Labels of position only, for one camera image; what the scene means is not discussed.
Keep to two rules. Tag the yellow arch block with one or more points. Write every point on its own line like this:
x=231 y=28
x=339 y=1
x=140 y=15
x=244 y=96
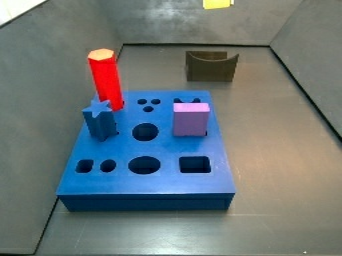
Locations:
x=216 y=4

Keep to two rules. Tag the blue shape sorter board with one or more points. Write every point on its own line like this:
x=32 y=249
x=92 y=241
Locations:
x=144 y=169

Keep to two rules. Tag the black curved fixture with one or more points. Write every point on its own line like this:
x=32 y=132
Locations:
x=209 y=66

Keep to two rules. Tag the purple rectangular block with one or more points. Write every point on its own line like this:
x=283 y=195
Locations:
x=189 y=119

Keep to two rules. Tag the blue star prism block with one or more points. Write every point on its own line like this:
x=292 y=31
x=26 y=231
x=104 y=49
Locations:
x=98 y=119

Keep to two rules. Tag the red octagonal prism block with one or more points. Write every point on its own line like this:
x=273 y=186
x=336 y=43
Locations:
x=105 y=77

